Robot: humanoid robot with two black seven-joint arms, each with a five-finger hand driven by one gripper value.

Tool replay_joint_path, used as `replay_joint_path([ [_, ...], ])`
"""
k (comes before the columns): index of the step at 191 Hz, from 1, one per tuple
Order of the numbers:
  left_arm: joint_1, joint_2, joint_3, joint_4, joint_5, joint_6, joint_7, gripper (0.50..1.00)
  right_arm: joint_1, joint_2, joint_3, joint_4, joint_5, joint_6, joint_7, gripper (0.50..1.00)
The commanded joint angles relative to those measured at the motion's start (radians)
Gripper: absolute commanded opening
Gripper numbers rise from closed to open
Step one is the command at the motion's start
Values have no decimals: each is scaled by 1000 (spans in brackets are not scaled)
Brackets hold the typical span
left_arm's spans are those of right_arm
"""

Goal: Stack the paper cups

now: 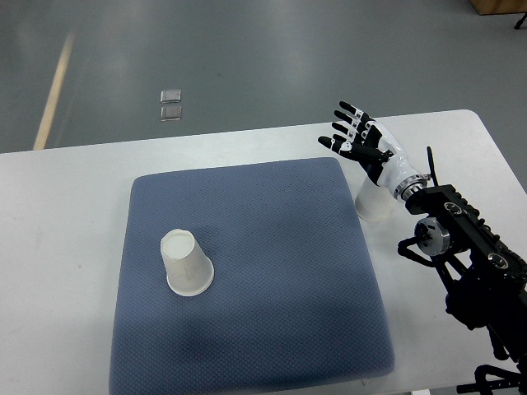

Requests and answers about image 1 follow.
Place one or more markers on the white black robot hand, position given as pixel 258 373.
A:
pixel 371 144

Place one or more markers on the white paper cup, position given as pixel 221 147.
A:
pixel 373 203
pixel 189 272

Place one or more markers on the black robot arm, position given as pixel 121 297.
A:
pixel 484 280

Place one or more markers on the wooden box corner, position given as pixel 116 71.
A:
pixel 498 7

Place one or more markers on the upper metal floor plate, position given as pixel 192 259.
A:
pixel 171 96

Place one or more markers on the blue fabric mat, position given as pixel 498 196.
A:
pixel 294 301

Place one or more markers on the black tripod leg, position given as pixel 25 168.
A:
pixel 520 22

